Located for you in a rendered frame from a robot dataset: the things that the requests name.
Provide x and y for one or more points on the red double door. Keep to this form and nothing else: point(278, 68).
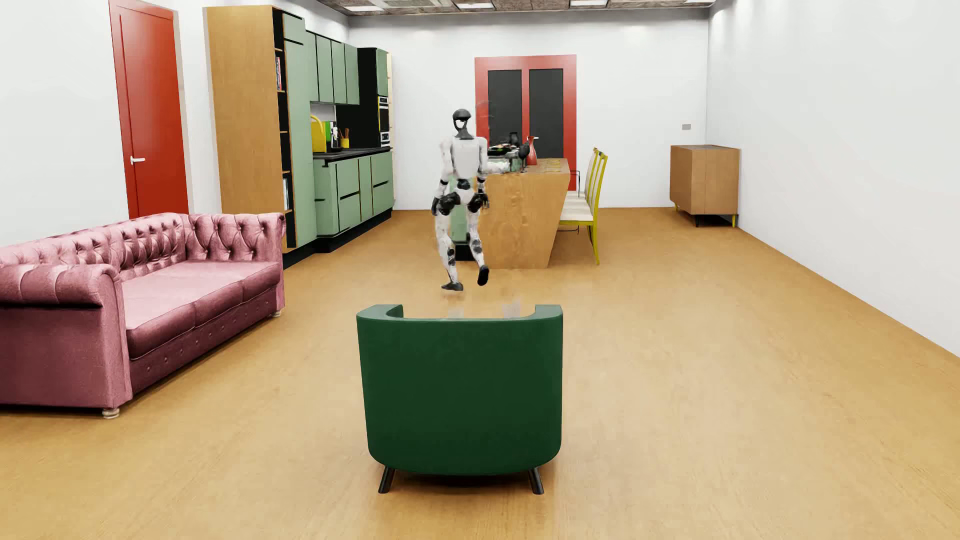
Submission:
point(526, 105)

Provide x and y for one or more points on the green kitchen cabinets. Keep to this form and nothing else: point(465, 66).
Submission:
point(334, 71)
point(352, 191)

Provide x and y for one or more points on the green upper kitchen cabinets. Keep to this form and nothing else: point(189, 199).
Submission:
point(334, 71)

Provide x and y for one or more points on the black robot head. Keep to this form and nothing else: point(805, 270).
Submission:
point(462, 121)

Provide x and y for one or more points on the red single door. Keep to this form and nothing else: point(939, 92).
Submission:
point(151, 112)

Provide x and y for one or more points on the white left robot leg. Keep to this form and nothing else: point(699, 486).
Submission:
point(477, 244)

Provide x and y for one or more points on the white right robot leg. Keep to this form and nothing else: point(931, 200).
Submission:
point(451, 247)

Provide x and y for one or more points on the black oven tower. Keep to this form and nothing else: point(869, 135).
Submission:
point(375, 94)

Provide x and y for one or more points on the wooden kitchen island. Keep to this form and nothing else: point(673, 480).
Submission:
point(525, 214)

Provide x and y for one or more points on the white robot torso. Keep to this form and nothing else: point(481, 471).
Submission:
point(464, 159)

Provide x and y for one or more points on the white robot leg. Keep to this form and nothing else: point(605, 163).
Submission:
point(451, 247)
point(477, 244)

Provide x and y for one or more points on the yellow jug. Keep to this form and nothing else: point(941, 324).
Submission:
point(318, 136)

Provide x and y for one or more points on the green lower kitchen cabinets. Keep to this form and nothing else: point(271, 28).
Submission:
point(352, 191)

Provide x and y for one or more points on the tall wooden shelf cabinet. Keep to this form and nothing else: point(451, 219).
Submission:
point(255, 120)

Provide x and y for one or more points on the wooden sideboard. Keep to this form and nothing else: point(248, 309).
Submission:
point(703, 180)

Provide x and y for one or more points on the red vase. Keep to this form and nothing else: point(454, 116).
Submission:
point(532, 153)

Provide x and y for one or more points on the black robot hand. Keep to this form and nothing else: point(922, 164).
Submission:
point(448, 203)
point(478, 201)

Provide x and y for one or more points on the pink tufted sofa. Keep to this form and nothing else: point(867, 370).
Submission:
point(112, 300)

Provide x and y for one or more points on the yellow dining chair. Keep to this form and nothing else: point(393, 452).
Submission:
point(581, 191)
point(587, 206)

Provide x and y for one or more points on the dark green armchair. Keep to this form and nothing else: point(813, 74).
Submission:
point(459, 390)

